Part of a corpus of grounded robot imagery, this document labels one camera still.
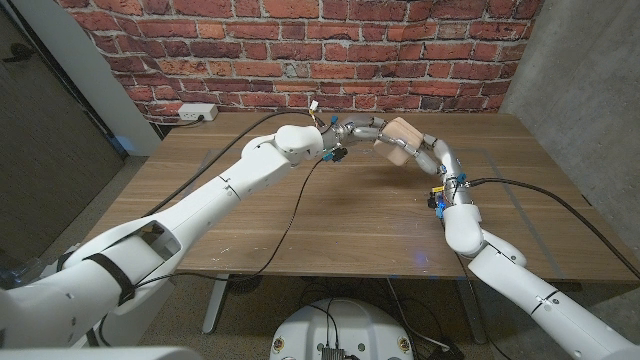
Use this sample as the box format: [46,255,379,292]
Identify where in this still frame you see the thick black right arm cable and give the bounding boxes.
[467,177,640,281]

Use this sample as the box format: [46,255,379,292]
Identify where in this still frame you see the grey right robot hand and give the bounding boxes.
[394,130,474,207]

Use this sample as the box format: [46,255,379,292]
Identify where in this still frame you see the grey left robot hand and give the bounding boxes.
[327,113,401,151]

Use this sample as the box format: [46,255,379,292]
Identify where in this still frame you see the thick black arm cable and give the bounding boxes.
[467,177,640,281]
[142,109,321,219]

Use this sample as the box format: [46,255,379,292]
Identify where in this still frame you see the red brick printed backdrop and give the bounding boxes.
[54,0,544,126]

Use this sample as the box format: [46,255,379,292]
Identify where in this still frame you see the white table leg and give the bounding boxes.
[201,273,231,335]

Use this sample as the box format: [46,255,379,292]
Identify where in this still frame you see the black floor adapter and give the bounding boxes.
[429,344,466,360]

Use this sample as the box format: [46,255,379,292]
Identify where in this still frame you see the black door handle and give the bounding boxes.
[2,43,35,64]

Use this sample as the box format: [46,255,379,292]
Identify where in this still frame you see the white robot torso edge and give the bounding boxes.
[0,346,204,360]

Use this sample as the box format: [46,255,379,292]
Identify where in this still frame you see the beige jewelry box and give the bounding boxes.
[372,116,426,167]

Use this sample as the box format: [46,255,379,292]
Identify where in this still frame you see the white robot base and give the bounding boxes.
[268,298,412,360]

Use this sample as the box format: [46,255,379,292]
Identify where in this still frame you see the white power strip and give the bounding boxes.
[177,102,220,123]

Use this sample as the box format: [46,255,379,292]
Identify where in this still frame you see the black floor cable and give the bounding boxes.
[387,278,451,351]

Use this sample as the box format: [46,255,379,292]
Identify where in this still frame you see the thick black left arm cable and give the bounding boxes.
[142,109,321,219]

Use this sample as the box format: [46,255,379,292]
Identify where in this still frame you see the black round floor object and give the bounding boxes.
[227,273,264,297]

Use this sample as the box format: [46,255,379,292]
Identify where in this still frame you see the dark door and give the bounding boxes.
[0,0,126,261]

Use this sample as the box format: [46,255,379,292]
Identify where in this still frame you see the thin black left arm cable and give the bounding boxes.
[134,157,326,289]

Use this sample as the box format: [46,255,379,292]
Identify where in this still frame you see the grey table leg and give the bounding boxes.
[457,279,489,344]

